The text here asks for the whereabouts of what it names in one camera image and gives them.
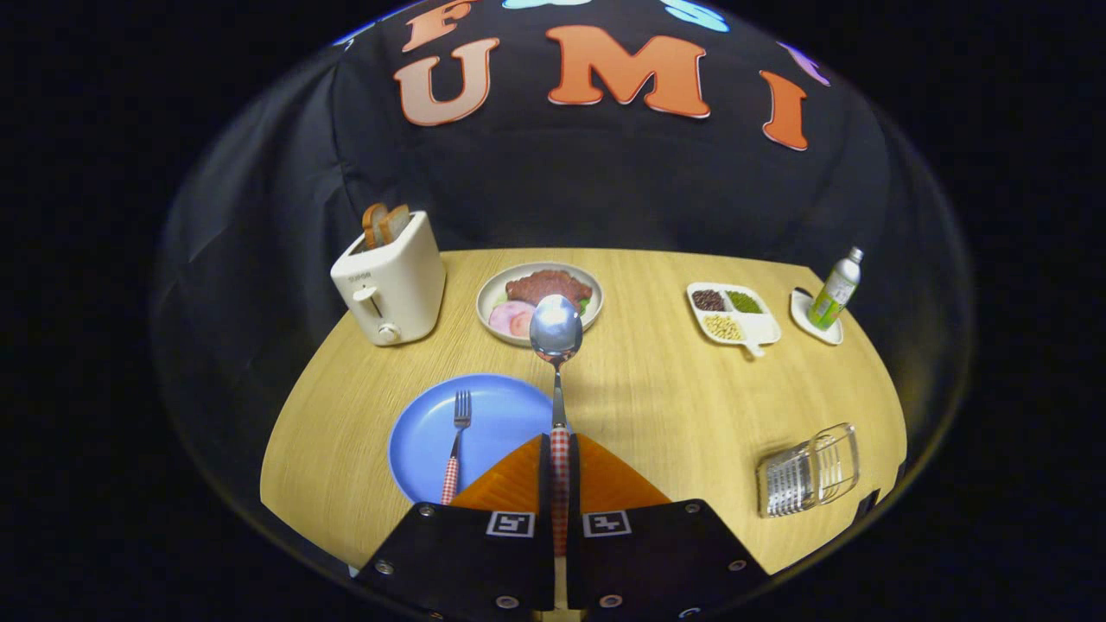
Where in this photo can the brown toast slice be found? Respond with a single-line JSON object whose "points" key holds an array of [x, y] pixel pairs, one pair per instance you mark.
{"points": [[396, 222], [372, 225]]}

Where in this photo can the brown meat steak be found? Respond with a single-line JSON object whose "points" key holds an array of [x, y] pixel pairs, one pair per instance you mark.
{"points": [[549, 283]]}

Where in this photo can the heap of dark brown beans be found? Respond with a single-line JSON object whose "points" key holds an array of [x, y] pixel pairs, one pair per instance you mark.
{"points": [[708, 300]]}

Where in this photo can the grey round food plate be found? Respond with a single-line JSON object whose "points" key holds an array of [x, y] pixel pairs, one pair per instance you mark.
{"points": [[489, 298]]}

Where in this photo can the pink ham slice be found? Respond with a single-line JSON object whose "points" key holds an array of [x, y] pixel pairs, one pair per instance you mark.
{"points": [[522, 325], [501, 313]]}

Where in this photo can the silver bottle with green label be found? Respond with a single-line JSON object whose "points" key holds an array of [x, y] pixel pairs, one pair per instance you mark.
{"points": [[834, 294]]}

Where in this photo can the white divided dish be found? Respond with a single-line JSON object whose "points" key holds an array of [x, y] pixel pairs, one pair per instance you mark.
{"points": [[760, 328]]}

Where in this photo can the black backdrop cloth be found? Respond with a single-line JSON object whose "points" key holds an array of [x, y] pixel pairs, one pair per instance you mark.
{"points": [[536, 190]]}

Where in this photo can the small white coaster dish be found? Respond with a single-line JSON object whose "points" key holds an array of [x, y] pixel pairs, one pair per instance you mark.
{"points": [[804, 313]]}

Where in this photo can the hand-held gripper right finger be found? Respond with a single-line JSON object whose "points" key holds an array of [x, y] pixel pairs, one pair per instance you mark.
{"points": [[575, 492]]}

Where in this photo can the blue round plate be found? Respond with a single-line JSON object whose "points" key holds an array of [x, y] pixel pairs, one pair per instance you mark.
{"points": [[501, 415]]}

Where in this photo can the white toaster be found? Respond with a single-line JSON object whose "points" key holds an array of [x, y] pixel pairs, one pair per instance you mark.
{"points": [[393, 289]]}

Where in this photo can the metal cutlery basket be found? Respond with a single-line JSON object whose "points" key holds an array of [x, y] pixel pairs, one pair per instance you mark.
{"points": [[808, 473]]}

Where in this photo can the heap of yellow soybeans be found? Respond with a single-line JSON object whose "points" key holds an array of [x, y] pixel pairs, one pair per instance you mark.
{"points": [[723, 326]]}

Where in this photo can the heap of green beans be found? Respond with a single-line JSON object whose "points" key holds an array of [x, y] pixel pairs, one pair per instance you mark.
{"points": [[744, 301]]}

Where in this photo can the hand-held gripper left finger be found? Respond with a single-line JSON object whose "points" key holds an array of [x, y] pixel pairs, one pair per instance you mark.
{"points": [[545, 484]]}

